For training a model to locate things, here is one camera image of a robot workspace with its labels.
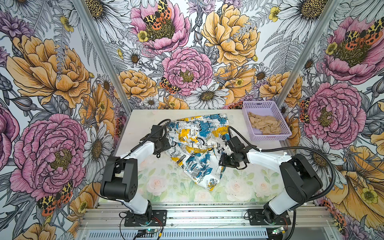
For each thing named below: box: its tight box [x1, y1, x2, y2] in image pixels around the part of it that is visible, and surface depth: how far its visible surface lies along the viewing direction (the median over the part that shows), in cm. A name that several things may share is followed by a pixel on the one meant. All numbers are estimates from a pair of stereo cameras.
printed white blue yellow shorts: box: [167, 113, 232, 191], surface depth 99 cm
